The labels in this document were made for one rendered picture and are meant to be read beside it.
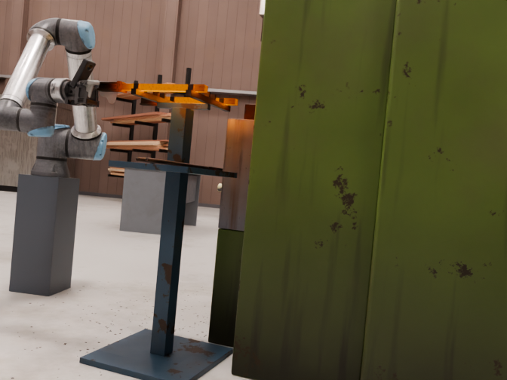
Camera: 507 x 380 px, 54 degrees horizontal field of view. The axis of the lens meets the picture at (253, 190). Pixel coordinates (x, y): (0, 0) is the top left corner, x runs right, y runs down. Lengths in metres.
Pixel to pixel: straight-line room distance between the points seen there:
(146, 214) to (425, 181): 4.29
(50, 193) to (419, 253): 1.84
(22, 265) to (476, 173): 2.16
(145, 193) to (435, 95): 4.31
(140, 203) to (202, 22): 6.81
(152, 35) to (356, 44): 10.35
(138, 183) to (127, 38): 6.92
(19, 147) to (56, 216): 8.54
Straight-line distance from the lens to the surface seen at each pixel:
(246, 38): 11.34
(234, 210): 1.99
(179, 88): 1.69
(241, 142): 1.99
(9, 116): 2.04
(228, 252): 2.01
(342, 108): 1.64
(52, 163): 2.73
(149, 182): 5.48
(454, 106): 1.52
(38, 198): 2.71
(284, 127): 1.67
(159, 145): 8.86
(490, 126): 1.52
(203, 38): 11.53
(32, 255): 2.75
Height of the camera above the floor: 0.67
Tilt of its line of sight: 1 degrees down
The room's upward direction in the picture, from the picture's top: 5 degrees clockwise
